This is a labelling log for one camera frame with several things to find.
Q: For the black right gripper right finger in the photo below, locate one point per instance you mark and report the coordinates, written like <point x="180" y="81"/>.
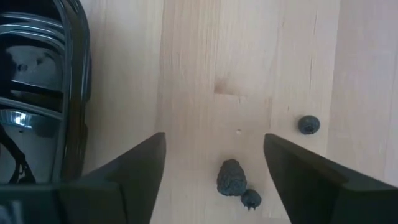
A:
<point x="311" y="193"/>

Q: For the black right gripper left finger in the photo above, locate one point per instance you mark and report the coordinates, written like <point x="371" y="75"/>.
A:
<point x="130" y="186"/>

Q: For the dark blueberry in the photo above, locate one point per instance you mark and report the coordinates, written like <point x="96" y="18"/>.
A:
<point x="309" y="124"/>
<point x="251" y="199"/>

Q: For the dark blackberry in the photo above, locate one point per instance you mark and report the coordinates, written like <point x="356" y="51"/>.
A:
<point x="231" y="179"/>

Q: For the dark metal bowl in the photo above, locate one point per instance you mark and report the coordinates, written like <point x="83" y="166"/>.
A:
<point x="76" y="93"/>

